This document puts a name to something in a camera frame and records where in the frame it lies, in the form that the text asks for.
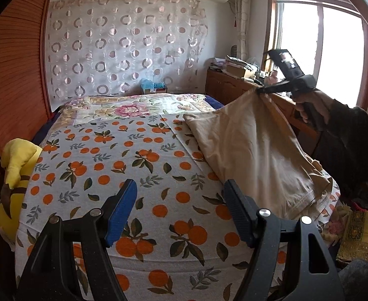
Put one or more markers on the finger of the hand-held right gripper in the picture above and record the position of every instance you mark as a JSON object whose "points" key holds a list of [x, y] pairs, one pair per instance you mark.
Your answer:
{"points": [[274, 89]]}

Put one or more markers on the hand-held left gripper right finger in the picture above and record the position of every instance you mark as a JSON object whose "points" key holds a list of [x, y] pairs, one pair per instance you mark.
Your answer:
{"points": [[238, 213]]}

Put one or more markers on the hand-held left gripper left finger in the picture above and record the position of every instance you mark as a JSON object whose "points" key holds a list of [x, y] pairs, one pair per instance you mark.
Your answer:
{"points": [[121, 213]]}

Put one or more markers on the beige cloth trousers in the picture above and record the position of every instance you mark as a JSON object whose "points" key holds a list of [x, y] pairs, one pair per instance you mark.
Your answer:
{"points": [[256, 144]]}

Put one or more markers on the person's right forearm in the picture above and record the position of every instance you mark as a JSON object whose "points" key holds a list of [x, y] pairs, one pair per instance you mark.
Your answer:
{"points": [[350, 144]]}

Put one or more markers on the person's right hand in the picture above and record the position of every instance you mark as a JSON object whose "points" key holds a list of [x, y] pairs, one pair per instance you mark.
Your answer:
{"points": [[320, 106]]}

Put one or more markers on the window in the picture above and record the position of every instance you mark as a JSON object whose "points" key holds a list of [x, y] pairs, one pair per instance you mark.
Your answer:
{"points": [[300, 28]]}

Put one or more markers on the cardboard box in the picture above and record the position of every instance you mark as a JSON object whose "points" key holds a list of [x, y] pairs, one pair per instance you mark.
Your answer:
{"points": [[238, 72]]}

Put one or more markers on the wooden desk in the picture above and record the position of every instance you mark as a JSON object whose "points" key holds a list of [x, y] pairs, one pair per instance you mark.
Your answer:
{"points": [[224, 89]]}

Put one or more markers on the orange fruit print blanket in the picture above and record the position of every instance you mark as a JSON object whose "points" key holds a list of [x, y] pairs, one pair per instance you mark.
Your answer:
{"points": [[124, 163]]}

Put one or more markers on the stack of papers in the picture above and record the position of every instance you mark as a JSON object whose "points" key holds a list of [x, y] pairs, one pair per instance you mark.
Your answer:
{"points": [[221, 64]]}

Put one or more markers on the beige window curtain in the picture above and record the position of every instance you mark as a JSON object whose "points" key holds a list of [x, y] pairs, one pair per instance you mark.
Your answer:
{"points": [[242, 18]]}

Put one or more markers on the floral blanket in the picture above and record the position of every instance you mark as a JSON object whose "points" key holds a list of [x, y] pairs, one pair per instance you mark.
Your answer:
{"points": [[124, 108]]}

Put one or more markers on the yellow plush toy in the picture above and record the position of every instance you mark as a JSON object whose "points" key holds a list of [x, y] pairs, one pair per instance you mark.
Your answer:
{"points": [[13, 166]]}

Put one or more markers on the gold patterned cloth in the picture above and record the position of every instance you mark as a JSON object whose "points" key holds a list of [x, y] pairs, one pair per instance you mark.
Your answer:
{"points": [[358, 235]]}

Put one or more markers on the blue tissue pack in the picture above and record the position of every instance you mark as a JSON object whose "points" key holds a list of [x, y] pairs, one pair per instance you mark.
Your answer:
{"points": [[152, 86]]}

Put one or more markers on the grey cloth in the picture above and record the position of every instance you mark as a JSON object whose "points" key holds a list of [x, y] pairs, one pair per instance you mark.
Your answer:
{"points": [[358, 279]]}

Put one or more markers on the circle pattern sheer curtain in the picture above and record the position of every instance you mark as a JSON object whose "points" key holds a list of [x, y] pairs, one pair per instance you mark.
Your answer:
{"points": [[124, 44]]}

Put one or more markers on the wooden wardrobe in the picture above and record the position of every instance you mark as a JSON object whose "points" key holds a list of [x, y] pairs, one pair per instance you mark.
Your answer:
{"points": [[14, 69]]}

